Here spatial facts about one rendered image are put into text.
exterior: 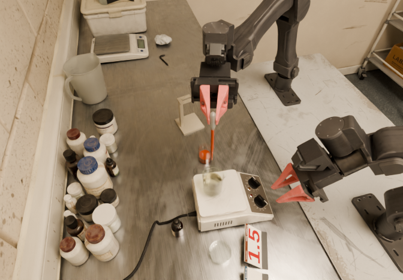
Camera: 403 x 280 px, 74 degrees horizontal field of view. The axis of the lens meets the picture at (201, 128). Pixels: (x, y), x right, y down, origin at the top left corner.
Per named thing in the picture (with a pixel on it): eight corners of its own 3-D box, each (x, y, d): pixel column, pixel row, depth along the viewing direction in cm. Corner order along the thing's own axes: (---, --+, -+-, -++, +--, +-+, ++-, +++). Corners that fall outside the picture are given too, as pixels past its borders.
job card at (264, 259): (266, 232, 70) (269, 226, 67) (267, 270, 64) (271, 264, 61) (243, 229, 71) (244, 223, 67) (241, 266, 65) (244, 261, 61)
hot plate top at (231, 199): (235, 170, 74) (235, 168, 73) (248, 211, 66) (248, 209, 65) (192, 176, 72) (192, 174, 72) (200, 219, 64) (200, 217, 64)
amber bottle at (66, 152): (91, 172, 82) (79, 151, 74) (79, 183, 80) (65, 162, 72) (82, 166, 84) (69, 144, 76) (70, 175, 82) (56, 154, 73)
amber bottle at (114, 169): (108, 177, 81) (101, 162, 75) (110, 169, 83) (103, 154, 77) (119, 177, 81) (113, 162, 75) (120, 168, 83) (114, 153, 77)
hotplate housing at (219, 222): (257, 179, 81) (262, 164, 75) (272, 221, 72) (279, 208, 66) (184, 190, 78) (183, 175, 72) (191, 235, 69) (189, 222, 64)
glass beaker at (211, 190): (201, 199, 67) (201, 182, 61) (201, 180, 71) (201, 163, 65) (225, 199, 67) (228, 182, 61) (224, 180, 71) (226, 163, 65)
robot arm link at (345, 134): (313, 148, 51) (385, 130, 43) (315, 117, 56) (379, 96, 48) (340, 183, 55) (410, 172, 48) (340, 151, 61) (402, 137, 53)
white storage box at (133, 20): (143, 3, 164) (138, -22, 153) (150, 33, 140) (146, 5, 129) (90, 9, 159) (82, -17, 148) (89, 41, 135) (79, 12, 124)
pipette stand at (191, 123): (194, 113, 100) (193, 86, 90) (204, 128, 95) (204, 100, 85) (174, 120, 97) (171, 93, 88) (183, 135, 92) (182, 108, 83)
